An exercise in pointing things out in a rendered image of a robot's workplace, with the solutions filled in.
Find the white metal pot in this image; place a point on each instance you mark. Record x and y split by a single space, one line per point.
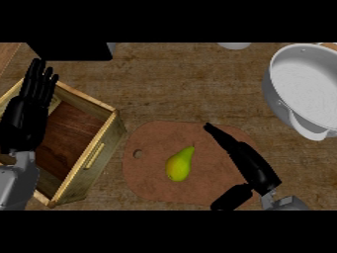
317 92

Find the open wooden drawer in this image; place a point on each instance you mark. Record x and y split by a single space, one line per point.
64 145

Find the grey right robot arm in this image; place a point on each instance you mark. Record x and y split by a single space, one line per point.
285 201

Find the black appliance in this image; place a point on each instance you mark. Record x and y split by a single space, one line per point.
73 51

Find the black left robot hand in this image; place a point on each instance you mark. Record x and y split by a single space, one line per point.
27 108

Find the brown cutting board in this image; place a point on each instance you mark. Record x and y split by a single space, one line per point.
156 184

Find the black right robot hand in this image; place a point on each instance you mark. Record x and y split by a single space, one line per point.
246 158

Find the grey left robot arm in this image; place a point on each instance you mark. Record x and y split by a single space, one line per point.
8 184

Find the pale grey round object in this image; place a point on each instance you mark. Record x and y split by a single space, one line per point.
234 45

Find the green yellow pear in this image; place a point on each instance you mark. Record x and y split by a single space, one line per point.
180 164

